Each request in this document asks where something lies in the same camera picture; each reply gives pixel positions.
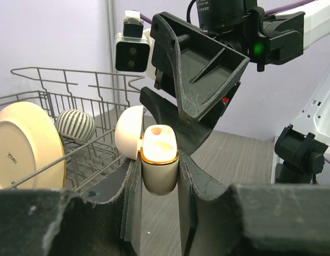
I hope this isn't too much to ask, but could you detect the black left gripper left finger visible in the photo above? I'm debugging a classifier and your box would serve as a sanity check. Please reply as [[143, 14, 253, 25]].
[[0, 159, 142, 255]]

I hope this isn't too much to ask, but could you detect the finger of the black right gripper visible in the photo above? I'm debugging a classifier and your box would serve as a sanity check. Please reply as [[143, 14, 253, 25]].
[[139, 87, 212, 155], [151, 12, 250, 122]]

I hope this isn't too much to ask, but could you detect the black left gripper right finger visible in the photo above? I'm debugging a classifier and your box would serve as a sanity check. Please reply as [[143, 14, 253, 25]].
[[178, 152, 330, 255]]

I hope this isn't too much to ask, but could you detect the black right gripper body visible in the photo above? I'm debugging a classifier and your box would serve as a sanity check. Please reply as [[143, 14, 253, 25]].
[[156, 1, 263, 116]]

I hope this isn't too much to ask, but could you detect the pink earbud charging case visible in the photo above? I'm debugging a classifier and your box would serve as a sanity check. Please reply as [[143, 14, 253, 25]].
[[115, 106, 179, 196]]

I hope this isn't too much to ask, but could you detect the striped ceramic bowl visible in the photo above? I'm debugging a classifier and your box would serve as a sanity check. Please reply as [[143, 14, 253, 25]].
[[55, 109, 96, 142]]

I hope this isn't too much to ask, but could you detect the beige plate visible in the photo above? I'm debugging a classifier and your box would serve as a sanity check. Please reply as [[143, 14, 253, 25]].
[[0, 101, 66, 189]]

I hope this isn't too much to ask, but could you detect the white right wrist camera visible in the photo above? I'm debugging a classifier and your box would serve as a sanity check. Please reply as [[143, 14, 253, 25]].
[[115, 10, 156, 80]]

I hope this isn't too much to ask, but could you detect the grey wire dish rack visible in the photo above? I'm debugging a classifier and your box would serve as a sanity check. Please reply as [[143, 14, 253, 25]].
[[0, 67, 143, 192]]

